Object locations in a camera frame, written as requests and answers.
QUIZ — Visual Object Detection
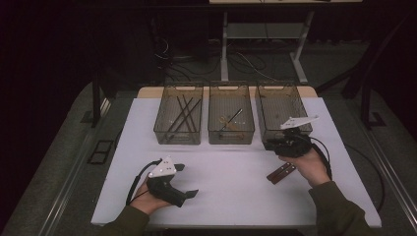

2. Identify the long black floor cable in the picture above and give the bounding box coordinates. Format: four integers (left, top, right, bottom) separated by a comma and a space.
343, 143, 386, 213

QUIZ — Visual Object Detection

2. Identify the right hand-held gripper cable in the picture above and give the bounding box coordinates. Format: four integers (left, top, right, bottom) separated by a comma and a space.
308, 136, 333, 181

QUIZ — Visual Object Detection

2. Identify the wooden-handled knife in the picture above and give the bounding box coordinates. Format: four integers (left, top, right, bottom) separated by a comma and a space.
270, 164, 297, 186

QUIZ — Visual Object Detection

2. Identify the light wooden board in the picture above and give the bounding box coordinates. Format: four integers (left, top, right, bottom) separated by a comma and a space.
137, 86, 319, 99

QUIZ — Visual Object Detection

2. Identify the smoky transparent plastic bin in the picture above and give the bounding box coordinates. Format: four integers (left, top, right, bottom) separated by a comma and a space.
207, 82, 256, 146
152, 84, 205, 146
255, 82, 314, 146

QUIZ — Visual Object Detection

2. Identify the person's left hand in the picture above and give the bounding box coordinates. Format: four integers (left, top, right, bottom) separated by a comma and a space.
130, 181, 171, 215

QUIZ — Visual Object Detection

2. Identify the white desk with metal legs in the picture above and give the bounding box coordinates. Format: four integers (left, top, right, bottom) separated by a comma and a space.
208, 0, 364, 86

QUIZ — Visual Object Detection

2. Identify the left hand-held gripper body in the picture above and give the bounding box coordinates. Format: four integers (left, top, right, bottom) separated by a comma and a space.
146, 155, 190, 208

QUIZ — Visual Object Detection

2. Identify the person's right hand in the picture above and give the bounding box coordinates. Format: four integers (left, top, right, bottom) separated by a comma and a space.
278, 148, 332, 189

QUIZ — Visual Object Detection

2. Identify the metal spoon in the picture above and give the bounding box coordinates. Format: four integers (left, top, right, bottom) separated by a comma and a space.
218, 107, 244, 133

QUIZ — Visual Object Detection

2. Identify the black floor cable tangle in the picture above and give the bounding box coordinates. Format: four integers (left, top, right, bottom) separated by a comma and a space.
151, 19, 296, 83

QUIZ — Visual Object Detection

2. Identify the black metal stand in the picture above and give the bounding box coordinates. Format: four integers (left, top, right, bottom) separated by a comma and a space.
91, 70, 119, 129
315, 13, 414, 130

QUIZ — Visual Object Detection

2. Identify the metal floor rail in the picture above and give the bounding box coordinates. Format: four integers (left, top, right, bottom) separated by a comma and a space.
358, 122, 417, 225
37, 97, 111, 236

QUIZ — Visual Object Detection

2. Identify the white floor cable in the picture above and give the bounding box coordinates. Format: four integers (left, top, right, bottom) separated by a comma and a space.
235, 51, 274, 83

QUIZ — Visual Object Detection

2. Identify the black chopstick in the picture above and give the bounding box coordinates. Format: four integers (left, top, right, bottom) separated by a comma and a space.
168, 98, 203, 136
166, 97, 196, 133

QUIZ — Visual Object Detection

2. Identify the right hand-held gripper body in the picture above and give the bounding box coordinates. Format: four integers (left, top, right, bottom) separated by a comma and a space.
278, 114, 320, 159

